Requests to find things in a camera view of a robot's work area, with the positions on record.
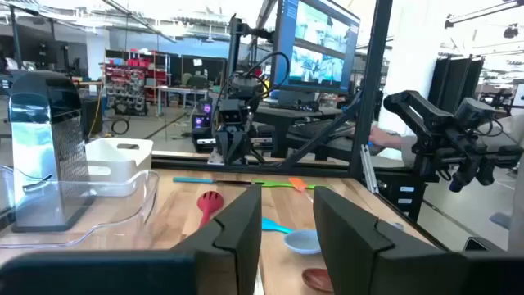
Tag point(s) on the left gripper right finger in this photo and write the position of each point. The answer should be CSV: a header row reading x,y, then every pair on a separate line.
x,y
356,262

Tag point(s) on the white plastic bin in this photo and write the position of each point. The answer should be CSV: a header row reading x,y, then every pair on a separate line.
x,y
123,157

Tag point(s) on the red parts shelf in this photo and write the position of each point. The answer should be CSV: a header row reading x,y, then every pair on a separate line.
x,y
123,82

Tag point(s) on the black trash bin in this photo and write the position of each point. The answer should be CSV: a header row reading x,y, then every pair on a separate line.
x,y
91,116

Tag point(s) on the green silicone spatula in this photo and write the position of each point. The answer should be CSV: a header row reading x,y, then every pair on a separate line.
x,y
270,183

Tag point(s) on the computer monitor blue screen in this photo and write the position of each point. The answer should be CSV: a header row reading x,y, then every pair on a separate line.
x,y
319,45

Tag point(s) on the steel box grater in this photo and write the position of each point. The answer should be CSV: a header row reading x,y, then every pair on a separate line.
x,y
41,135

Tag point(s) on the silver frame bracket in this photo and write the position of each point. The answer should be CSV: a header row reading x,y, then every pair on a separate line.
x,y
368,168

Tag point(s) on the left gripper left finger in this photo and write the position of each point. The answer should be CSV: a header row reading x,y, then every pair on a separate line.
x,y
233,254

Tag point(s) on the copper metal spoon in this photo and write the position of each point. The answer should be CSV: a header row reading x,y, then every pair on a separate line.
x,y
317,280

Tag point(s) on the red slotted spoon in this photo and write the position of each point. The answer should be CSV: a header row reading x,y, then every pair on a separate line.
x,y
210,202

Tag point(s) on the black desk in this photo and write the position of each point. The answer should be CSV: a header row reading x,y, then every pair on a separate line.
x,y
282,119

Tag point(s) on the person's hand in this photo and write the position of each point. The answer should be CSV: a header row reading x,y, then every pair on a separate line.
x,y
385,139

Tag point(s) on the black keyboard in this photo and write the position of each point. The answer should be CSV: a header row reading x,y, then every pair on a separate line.
x,y
319,129

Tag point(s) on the black partition screen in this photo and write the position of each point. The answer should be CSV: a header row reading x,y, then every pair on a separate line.
x,y
454,86

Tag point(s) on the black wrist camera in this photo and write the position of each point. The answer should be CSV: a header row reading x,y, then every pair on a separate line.
x,y
233,111

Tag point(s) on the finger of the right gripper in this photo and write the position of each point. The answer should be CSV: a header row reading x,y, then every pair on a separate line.
x,y
223,151
242,151

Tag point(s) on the orange silicone spatula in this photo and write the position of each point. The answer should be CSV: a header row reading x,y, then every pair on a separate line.
x,y
297,184

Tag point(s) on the black computer tower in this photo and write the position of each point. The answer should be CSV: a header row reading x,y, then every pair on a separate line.
x,y
202,123

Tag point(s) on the tall clear plastic bin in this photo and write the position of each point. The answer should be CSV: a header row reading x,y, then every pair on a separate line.
x,y
123,209

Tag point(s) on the grey-blue silicone spoon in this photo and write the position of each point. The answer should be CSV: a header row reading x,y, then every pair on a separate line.
x,y
303,241

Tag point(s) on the black aluminium rig frame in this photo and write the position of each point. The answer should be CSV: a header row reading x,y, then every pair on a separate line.
x,y
370,82

